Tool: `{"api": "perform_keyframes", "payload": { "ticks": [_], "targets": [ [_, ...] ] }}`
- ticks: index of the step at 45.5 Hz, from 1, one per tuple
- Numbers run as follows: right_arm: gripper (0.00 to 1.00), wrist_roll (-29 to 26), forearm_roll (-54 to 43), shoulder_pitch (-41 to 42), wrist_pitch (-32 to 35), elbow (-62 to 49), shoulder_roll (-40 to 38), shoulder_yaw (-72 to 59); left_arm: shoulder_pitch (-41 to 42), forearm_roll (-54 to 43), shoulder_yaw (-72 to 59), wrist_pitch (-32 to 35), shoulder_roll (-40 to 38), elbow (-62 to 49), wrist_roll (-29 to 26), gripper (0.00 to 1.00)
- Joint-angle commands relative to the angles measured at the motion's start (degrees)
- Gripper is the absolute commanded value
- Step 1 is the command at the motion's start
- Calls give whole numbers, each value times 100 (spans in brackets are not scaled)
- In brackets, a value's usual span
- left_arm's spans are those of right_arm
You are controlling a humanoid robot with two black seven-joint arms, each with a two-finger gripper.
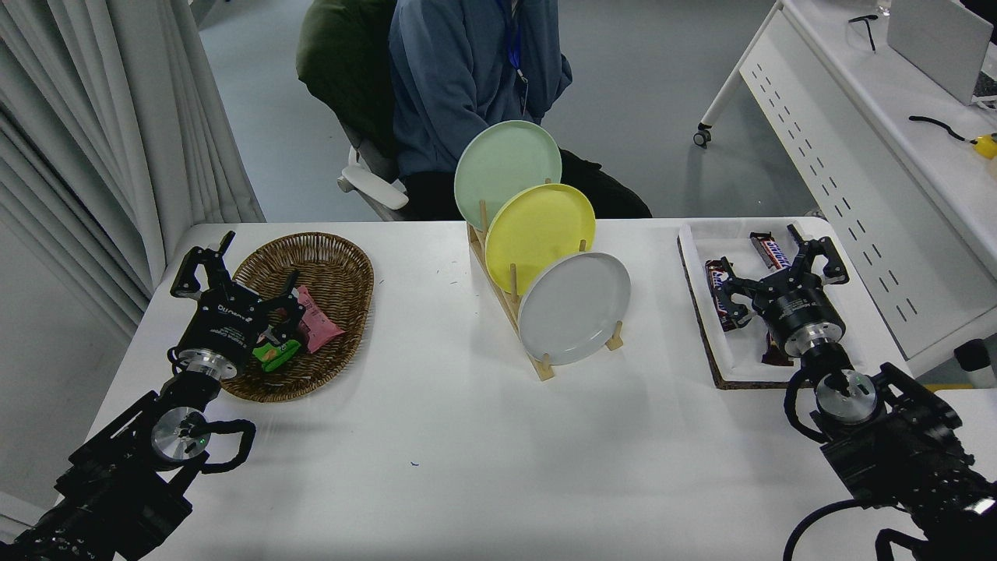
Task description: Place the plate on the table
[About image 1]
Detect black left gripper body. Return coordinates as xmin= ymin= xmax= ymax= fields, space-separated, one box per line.
xmin=176 ymin=284 xmax=271 ymax=361

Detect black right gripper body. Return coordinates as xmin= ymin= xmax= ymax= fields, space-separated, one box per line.
xmin=759 ymin=270 xmax=847 ymax=340

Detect grey plate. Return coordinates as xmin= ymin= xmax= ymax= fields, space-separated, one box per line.
xmin=517 ymin=252 xmax=632 ymax=366

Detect yellow plate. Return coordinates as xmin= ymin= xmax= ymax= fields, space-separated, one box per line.
xmin=484 ymin=183 xmax=597 ymax=295

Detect wooden plate rack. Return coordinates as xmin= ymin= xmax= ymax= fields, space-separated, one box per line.
xmin=466 ymin=178 xmax=624 ymax=382

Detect pale green plate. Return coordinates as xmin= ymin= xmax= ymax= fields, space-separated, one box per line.
xmin=454 ymin=120 xmax=562 ymax=232

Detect brown Snickers bar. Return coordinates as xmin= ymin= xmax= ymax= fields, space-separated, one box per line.
xmin=750 ymin=231 xmax=792 ymax=270
xmin=705 ymin=259 xmax=749 ymax=333

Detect pink snack packet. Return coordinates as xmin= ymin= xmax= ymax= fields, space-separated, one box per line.
xmin=269 ymin=286 xmax=346 ymax=354

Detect green snack packet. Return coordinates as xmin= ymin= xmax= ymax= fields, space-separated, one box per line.
xmin=252 ymin=337 xmax=302 ymax=373

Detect brown chocolate bar white lettering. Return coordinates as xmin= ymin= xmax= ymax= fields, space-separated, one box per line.
xmin=762 ymin=331 xmax=794 ymax=367

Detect brown wicker basket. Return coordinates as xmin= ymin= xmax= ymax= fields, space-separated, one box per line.
xmin=220 ymin=231 xmax=375 ymax=404

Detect white tray with cork base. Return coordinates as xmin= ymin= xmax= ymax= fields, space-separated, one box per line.
xmin=677 ymin=218 xmax=869 ymax=390

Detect white office chair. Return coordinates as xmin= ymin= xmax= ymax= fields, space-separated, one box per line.
xmin=336 ymin=117 xmax=411 ymax=222

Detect white desk with perforated panel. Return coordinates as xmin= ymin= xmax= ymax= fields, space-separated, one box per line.
xmin=693 ymin=0 xmax=997 ymax=367

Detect white curtain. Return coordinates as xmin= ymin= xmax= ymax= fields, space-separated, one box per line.
xmin=0 ymin=0 xmax=266 ymax=340

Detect black glasses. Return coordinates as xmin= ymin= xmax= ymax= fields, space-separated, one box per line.
xmin=847 ymin=14 xmax=879 ymax=53

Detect grey laptop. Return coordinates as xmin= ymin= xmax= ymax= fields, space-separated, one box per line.
xmin=886 ymin=0 xmax=997 ymax=107

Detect dark green jacket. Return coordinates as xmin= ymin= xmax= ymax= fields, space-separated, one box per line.
xmin=296 ymin=0 xmax=398 ymax=161

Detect person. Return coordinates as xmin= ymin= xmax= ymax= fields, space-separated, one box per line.
xmin=389 ymin=0 xmax=654 ymax=222

